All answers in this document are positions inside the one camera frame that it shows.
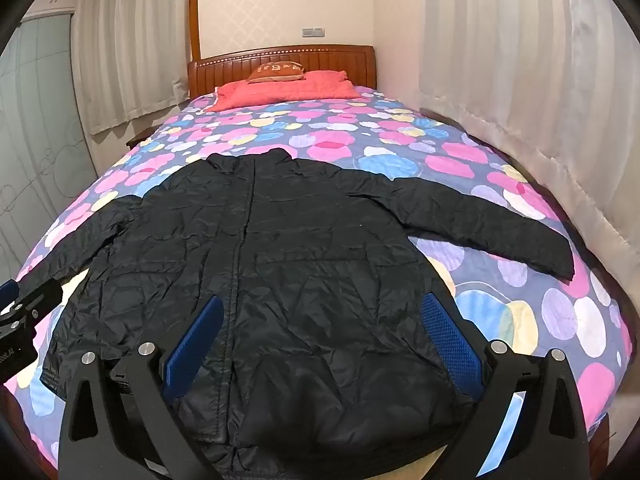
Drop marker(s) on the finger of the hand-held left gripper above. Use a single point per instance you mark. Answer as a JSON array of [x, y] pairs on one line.
[[40, 297]]

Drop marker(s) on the black puffer jacket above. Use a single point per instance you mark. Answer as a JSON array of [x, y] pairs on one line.
[[300, 260]]

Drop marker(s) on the brown cushion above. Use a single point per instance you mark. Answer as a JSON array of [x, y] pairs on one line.
[[275, 72]]

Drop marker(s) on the cream wall curtain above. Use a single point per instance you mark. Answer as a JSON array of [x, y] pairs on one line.
[[500, 60]]

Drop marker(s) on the red quilt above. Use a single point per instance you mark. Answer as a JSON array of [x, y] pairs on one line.
[[285, 95]]

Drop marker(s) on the frosted glass wardrobe door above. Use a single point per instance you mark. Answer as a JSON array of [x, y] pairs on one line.
[[35, 110]]

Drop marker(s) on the wooden bed headboard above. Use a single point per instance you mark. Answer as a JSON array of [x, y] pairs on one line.
[[225, 67]]

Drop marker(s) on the wall socket panel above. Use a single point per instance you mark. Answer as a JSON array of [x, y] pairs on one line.
[[313, 32]]

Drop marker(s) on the cream window curtain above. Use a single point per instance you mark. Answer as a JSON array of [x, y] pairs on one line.
[[130, 35]]

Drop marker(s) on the bubble print bed sheet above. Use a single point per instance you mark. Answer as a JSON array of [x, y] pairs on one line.
[[350, 130]]

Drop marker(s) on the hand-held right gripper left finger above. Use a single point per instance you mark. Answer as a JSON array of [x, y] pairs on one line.
[[197, 340]]

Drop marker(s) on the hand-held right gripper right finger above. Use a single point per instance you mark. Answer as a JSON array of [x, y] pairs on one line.
[[450, 345]]

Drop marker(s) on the wooden wall trim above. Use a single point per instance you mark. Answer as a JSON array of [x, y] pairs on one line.
[[195, 10]]

